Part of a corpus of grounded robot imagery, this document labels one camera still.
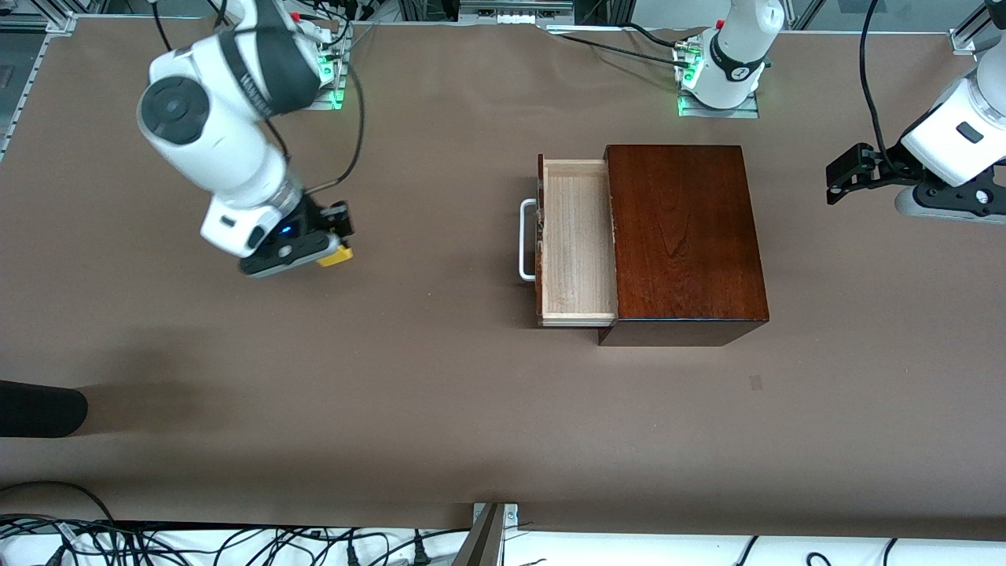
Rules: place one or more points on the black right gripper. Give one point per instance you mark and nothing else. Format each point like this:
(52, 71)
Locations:
(314, 218)

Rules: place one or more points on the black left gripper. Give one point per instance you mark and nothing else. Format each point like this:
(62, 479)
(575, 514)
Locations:
(886, 163)

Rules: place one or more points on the yellow block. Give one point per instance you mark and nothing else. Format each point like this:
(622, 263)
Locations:
(336, 258)

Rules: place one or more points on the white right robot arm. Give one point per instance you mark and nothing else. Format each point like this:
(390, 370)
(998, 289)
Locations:
(220, 141)

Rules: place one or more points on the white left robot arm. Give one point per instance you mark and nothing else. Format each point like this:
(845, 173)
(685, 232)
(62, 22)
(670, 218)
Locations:
(959, 126)

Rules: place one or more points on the brown table cover sheet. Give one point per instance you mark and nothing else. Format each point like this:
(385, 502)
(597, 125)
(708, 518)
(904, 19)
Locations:
(393, 393)

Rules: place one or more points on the dark brown wooden cabinet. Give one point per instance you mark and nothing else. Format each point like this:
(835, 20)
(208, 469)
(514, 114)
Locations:
(684, 236)

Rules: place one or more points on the silver equipment box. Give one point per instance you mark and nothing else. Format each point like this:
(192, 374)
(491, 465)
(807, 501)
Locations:
(511, 9)

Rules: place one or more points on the black rounded object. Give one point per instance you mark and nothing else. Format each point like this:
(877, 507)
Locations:
(39, 409)

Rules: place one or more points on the aluminium frame corner bracket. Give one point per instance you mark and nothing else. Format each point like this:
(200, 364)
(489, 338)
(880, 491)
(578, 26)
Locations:
(971, 35)

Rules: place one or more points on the aluminium table edge rail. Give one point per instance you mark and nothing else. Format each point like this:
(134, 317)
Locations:
(63, 23)

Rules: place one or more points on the aluminium profile post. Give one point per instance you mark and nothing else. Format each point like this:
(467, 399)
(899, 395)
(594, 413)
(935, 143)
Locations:
(483, 542)

